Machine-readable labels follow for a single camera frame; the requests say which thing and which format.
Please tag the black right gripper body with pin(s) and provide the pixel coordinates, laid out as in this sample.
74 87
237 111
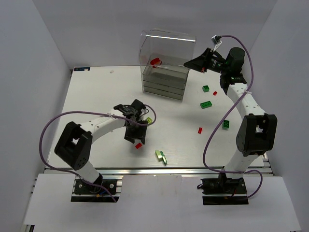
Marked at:
205 60

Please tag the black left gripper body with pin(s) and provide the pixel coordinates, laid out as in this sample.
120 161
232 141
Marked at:
135 134

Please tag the small red lego front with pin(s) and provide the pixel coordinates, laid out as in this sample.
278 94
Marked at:
138 145

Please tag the clear drawer container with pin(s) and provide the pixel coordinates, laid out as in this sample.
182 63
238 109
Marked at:
174 49

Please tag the green lego plate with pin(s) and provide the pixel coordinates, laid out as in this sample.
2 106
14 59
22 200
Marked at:
205 105

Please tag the large red lego piece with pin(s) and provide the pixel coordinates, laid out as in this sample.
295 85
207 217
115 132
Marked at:
155 62

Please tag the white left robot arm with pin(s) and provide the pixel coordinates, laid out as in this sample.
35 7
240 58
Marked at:
74 144

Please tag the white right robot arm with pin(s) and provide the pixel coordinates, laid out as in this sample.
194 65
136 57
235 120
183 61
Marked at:
257 131

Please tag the lime green lego brick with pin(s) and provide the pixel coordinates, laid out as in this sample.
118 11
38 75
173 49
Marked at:
149 120

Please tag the small green lego cube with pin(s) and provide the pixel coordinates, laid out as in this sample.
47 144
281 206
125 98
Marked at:
205 88

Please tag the light green lego assembly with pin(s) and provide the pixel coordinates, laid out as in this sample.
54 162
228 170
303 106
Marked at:
161 156

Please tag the dark green lego brick right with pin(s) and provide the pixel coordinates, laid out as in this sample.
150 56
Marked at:
225 124

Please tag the blue label left corner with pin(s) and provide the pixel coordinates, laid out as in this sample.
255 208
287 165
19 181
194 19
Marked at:
81 69

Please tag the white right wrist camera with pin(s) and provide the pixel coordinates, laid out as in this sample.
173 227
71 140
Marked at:
216 40

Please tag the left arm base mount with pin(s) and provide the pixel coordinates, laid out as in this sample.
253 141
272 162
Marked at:
85 193

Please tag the aluminium table front rail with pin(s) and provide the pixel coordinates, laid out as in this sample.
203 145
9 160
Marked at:
156 171

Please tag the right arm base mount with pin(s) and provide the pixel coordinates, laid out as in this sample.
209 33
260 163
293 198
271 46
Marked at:
229 192

